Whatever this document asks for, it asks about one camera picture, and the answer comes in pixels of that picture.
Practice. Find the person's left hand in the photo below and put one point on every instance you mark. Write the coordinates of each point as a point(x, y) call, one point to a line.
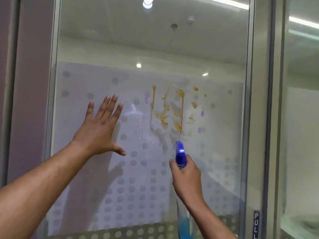
point(96, 134)

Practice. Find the person's right hand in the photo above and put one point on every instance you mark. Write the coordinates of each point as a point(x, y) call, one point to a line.
point(187, 184)

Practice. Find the person's right thumb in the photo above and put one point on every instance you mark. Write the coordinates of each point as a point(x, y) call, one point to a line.
point(172, 166)

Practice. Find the person's left thumb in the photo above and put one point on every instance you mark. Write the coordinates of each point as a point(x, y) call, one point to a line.
point(119, 150)

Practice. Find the person's left middle finger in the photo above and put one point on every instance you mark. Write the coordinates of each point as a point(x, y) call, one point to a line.
point(111, 107)

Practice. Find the person's left little finger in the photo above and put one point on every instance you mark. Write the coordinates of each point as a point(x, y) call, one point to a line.
point(90, 110)

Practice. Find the blue spray bottle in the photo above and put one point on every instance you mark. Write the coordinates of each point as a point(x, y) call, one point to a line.
point(180, 156)

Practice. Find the person's left forearm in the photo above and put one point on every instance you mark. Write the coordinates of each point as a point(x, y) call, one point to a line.
point(37, 191)

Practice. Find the person's right forearm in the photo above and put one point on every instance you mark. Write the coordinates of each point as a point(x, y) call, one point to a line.
point(209, 221)

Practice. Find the brown stain on glass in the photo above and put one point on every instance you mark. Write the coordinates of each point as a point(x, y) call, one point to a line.
point(179, 111)

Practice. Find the glass door with dotted film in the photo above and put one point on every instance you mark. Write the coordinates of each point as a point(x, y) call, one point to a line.
point(149, 47)

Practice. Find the black door label sticker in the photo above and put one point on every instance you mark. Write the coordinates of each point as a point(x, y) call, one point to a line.
point(256, 225)

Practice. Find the round ceiling light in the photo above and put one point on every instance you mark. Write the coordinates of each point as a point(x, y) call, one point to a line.
point(147, 2)

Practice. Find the ceiling fire sprinkler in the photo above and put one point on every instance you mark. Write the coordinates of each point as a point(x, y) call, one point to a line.
point(191, 20)

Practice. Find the side glass panel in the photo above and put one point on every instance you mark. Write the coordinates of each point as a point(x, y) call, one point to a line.
point(302, 121)

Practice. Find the long ceiling strip light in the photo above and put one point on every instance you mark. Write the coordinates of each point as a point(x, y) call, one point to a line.
point(304, 22)

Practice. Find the silver metal door frame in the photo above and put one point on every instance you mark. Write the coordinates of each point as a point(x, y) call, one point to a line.
point(260, 109)

